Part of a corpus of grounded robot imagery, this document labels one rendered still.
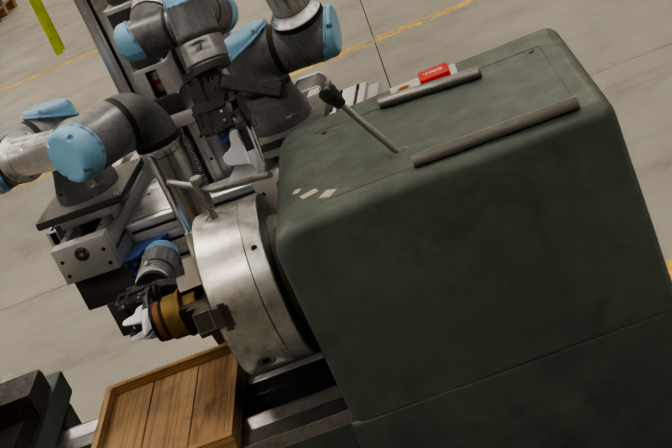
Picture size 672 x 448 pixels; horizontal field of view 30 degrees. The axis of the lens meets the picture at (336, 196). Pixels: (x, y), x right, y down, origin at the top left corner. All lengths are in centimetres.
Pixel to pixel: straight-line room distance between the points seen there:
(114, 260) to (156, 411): 47
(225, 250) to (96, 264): 72
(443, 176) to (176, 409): 78
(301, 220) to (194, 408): 56
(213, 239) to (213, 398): 38
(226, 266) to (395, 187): 35
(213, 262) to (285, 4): 70
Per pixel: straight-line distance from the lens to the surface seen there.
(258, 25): 276
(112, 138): 249
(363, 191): 204
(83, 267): 288
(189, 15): 214
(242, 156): 212
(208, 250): 220
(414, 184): 202
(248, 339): 220
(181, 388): 255
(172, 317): 232
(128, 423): 253
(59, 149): 250
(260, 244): 217
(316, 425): 227
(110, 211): 292
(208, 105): 212
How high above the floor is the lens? 200
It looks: 21 degrees down
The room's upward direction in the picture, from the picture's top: 24 degrees counter-clockwise
